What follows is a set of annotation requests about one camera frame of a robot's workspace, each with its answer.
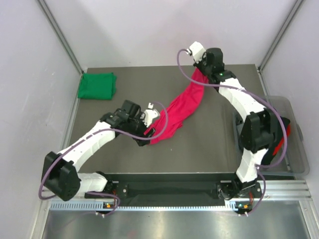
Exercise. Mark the folded green t-shirt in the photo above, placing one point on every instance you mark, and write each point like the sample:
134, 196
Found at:
97, 86

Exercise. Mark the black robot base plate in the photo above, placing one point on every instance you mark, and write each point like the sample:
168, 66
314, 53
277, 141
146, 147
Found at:
177, 189

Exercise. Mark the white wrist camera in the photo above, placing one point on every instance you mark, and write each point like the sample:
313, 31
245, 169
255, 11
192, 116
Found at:
149, 115
197, 51

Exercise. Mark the right aluminium corner post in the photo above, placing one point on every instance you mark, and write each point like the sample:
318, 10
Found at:
280, 34

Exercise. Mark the aluminium corner post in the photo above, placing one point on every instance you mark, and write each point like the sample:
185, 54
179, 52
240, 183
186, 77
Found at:
280, 34
60, 35

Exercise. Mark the pink t-shirt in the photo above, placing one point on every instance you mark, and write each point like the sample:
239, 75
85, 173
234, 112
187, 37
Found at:
183, 106

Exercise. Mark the black t-shirt in bin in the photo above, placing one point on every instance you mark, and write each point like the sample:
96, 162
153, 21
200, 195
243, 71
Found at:
268, 157

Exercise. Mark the left aluminium corner post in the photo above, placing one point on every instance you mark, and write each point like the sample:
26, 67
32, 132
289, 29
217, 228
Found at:
60, 35

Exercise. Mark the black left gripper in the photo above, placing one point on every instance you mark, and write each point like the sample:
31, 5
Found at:
140, 118

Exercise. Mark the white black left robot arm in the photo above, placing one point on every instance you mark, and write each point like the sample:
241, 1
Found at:
60, 172

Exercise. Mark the aluminium front frame rail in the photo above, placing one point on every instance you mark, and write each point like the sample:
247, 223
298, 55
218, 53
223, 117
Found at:
270, 189

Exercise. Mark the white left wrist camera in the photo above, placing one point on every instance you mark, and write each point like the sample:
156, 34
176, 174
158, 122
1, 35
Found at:
149, 115

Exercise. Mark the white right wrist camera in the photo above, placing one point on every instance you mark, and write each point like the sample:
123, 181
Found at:
197, 51

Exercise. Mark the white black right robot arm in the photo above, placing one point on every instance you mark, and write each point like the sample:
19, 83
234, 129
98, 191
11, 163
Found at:
262, 126

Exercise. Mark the red t-shirt in bin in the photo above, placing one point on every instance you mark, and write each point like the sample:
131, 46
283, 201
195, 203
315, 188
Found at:
279, 145

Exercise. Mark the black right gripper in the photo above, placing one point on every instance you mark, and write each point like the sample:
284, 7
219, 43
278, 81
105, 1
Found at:
198, 64

